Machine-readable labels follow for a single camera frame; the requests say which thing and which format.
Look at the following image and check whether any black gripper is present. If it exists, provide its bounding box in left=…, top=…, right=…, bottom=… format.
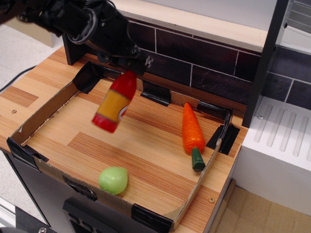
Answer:
left=86, top=7, right=154, bottom=75

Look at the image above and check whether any red yellow hot sauce bottle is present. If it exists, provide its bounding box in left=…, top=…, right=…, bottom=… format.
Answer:
left=92, top=71, right=138, bottom=133

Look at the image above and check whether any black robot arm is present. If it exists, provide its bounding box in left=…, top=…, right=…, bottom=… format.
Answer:
left=0, top=0, right=153, bottom=75

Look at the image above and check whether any cardboard fence with black tape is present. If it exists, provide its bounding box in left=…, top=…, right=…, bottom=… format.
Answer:
left=7, top=62, right=247, bottom=233

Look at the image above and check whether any wooden shelf with black posts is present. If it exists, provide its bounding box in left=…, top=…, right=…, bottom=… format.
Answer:
left=54, top=0, right=290, bottom=128

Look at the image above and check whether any orange toy carrot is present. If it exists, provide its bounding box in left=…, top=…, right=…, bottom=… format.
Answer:
left=182, top=102, right=205, bottom=172

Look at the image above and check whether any green toy pear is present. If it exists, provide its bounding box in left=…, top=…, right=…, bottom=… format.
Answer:
left=99, top=166, right=128, bottom=195

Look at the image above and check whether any white toy sink drainboard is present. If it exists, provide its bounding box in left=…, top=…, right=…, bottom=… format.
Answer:
left=233, top=97, right=311, bottom=215

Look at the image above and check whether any black cable on floor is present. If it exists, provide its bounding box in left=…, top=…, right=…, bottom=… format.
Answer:
left=0, top=66, right=37, bottom=92

